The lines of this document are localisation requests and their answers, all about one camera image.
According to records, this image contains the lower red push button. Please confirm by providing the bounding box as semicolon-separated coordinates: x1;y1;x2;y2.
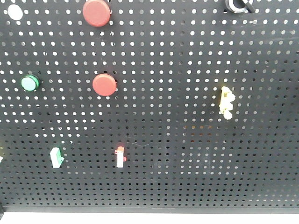
92;73;117;96

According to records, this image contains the red push button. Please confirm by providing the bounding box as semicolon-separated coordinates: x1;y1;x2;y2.
92;73;117;96
83;0;110;27

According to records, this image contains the upper red push button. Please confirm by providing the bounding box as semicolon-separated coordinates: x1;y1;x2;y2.
83;0;110;27

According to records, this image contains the green round push button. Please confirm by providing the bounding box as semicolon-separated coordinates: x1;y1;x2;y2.
21;74;40;91

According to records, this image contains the black perforated pegboard panel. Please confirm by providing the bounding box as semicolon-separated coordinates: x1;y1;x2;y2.
0;0;299;213

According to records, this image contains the white standing desk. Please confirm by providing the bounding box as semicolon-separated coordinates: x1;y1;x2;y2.
0;212;299;224

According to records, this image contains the white hole plug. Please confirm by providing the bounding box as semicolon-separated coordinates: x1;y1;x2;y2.
7;4;23;21

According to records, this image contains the white rocker switch red trim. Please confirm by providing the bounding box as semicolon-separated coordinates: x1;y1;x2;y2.
114;147;127;168

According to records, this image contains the yellow toggle switch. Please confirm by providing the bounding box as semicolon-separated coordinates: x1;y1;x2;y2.
219;86;235;120

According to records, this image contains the white rocker switch green trim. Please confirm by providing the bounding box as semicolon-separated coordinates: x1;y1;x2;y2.
50;147;64;168

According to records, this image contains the black rotary selector switch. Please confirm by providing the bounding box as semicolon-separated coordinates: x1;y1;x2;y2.
225;0;255;14

